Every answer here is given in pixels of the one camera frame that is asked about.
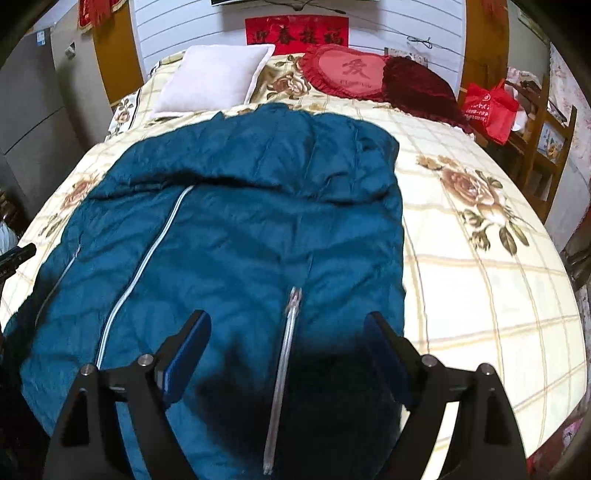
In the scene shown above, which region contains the blue quilted down coat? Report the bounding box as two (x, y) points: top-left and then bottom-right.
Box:
(3, 104), (405, 479)

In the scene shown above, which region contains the white plastic bag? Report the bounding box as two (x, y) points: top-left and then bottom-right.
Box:
(0, 221), (18, 255)

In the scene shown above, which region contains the floral plaid bed sheet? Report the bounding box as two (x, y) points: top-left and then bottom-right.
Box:
(1, 53), (587, 479)

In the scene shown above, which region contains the grey refrigerator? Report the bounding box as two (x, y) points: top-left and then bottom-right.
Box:
(0, 27), (100, 218)

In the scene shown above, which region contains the white square pillow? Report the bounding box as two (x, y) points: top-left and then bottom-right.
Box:
(153, 44), (276, 114)

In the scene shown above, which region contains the wooden shelf rack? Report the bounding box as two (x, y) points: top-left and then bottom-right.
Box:
(505, 76), (578, 223)

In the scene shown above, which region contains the red shopping bag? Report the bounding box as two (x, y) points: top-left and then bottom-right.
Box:
(462, 79), (519, 145)

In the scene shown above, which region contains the floral pink curtain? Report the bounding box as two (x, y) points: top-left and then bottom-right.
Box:
(546, 41), (591, 186)

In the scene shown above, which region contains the dark red velvet cushion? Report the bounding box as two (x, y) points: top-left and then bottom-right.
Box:
(383, 56), (472, 133)

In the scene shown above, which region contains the red heart-shaped cushion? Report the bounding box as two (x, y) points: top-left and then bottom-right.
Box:
(298, 44), (388, 102)

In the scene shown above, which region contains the red tasselled wall hanging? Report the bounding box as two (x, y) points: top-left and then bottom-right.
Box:
(78, 0), (126, 31)

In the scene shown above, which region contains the red calligraphy wall banner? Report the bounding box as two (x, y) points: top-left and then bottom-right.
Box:
(245, 14), (349, 48)

